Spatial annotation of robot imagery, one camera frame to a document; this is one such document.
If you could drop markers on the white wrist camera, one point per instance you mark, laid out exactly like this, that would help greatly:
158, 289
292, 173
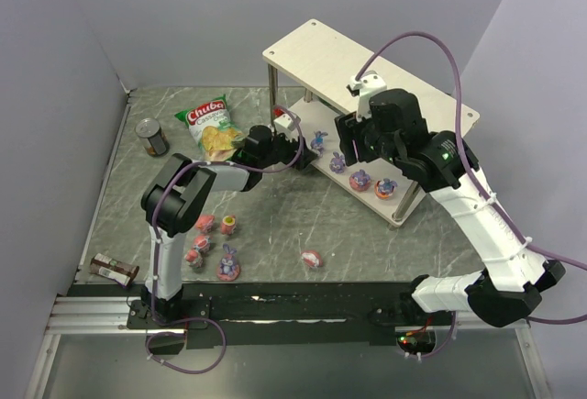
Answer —
284, 122
368, 85

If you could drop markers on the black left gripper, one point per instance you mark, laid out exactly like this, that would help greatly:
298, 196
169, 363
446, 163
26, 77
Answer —
290, 150

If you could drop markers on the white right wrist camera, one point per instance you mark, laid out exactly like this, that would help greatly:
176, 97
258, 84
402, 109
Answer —
368, 85

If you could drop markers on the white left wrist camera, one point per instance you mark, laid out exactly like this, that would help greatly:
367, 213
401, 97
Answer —
284, 122

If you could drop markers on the pink cup toy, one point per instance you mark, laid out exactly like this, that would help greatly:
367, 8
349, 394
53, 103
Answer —
228, 225

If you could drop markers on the brown snack bar wrapper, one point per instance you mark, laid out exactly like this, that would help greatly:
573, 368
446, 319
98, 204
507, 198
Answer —
122, 273

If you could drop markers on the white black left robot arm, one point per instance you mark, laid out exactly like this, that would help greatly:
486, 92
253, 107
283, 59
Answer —
176, 197

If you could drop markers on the pink striped bunny toy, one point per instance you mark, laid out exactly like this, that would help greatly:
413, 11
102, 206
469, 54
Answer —
202, 244

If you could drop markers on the white wooden two-tier shelf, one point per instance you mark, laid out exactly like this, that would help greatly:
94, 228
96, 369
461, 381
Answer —
325, 63

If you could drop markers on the green Chuba chips bag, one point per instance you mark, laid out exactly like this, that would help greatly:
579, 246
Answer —
212, 128

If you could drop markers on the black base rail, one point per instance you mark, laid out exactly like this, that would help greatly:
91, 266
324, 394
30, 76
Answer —
207, 315

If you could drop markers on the purple bunny pink base toy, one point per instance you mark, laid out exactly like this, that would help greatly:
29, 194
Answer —
228, 269

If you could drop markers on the pink white cupcake toy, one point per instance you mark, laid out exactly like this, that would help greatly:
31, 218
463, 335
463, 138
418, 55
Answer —
312, 259

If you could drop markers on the dark soda can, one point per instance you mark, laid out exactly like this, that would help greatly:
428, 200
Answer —
150, 134

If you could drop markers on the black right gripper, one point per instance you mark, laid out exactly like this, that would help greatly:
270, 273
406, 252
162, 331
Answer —
347, 138

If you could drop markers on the pink bunny flower ring toy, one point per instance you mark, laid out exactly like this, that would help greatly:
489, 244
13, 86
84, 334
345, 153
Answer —
205, 223

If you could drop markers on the purple bunny blue ears toy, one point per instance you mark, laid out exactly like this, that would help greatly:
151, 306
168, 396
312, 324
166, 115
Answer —
317, 143

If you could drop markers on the pink bunny red bow toy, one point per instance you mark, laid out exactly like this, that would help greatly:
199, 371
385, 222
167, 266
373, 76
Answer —
194, 259

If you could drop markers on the small purple bunny head toy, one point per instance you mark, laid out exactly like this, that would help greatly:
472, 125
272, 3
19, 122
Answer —
337, 163

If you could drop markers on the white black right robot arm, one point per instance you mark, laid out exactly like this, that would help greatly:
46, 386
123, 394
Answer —
513, 277

